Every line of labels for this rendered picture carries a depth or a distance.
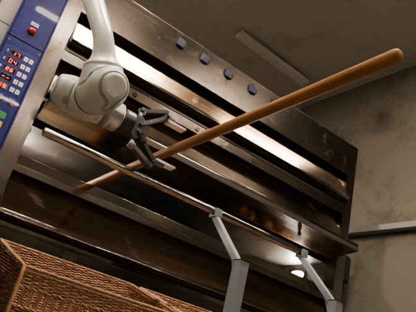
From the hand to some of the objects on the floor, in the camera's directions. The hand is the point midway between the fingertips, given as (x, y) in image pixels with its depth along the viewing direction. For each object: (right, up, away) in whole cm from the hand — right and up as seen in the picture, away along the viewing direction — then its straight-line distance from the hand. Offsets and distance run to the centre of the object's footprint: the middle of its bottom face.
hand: (175, 148), depth 157 cm
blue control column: (-154, -120, +52) cm, 202 cm away
